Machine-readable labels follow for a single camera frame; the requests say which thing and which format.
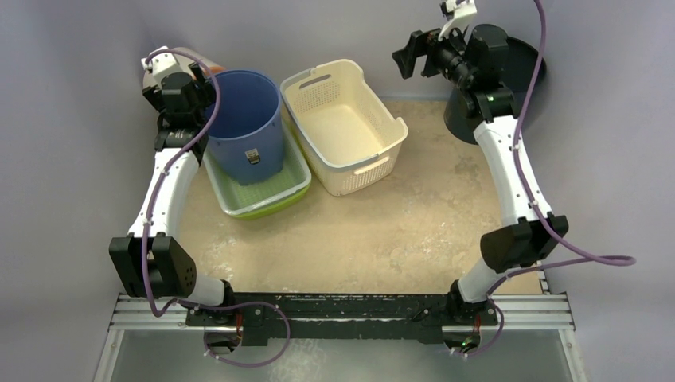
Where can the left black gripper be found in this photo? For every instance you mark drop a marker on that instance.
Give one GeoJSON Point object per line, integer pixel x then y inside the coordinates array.
{"type": "Point", "coordinates": [155, 97]}

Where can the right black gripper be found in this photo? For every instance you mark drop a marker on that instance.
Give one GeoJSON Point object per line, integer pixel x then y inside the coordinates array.
{"type": "Point", "coordinates": [422, 50]}

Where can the large blue plastic bucket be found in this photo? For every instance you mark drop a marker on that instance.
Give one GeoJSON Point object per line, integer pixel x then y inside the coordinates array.
{"type": "Point", "coordinates": [246, 139]}

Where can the dark navy round bin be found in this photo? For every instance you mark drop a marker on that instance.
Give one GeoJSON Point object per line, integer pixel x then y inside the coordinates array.
{"type": "Point", "coordinates": [517, 74]}

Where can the cream perforated plastic basket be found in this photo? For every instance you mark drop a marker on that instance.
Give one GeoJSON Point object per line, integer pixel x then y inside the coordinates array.
{"type": "Point", "coordinates": [348, 136]}

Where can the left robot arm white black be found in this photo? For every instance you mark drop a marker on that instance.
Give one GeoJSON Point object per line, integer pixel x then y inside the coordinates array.
{"type": "Point", "coordinates": [149, 260]}

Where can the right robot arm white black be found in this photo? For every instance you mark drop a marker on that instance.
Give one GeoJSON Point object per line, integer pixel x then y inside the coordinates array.
{"type": "Point", "coordinates": [522, 239]}

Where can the white cylindrical drawer box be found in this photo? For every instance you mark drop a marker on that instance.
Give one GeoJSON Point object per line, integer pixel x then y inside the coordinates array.
{"type": "Point", "coordinates": [188, 56]}

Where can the white green strainer tray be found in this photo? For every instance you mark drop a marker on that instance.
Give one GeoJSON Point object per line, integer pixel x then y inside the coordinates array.
{"type": "Point", "coordinates": [248, 202]}

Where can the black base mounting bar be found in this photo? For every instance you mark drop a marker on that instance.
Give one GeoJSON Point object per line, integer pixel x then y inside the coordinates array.
{"type": "Point", "coordinates": [427, 318]}

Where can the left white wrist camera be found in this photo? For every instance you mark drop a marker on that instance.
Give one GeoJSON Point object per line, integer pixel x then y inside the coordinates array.
{"type": "Point", "coordinates": [159, 67]}

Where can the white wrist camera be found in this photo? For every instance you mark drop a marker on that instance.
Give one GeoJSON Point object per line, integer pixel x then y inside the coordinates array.
{"type": "Point", "coordinates": [459, 14]}
{"type": "Point", "coordinates": [159, 67]}

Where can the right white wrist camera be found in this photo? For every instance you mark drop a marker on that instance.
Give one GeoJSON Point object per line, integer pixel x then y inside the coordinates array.
{"type": "Point", "coordinates": [459, 14]}

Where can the aluminium rail frame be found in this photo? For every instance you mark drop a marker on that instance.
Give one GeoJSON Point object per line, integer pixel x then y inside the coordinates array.
{"type": "Point", "coordinates": [533, 341]}

